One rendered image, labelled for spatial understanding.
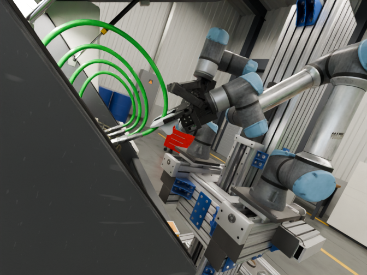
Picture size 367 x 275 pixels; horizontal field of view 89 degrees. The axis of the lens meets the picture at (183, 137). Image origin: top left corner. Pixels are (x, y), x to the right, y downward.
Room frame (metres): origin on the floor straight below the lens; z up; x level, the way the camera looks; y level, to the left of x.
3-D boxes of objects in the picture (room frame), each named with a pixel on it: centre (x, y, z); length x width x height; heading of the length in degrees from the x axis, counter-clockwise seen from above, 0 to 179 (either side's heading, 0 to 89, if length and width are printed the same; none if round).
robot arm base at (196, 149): (1.17, -0.12, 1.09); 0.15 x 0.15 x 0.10
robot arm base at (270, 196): (0.79, -0.43, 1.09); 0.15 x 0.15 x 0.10
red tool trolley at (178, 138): (5.02, 0.03, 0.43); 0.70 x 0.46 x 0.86; 64
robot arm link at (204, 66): (0.69, 0.01, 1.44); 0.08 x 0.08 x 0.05
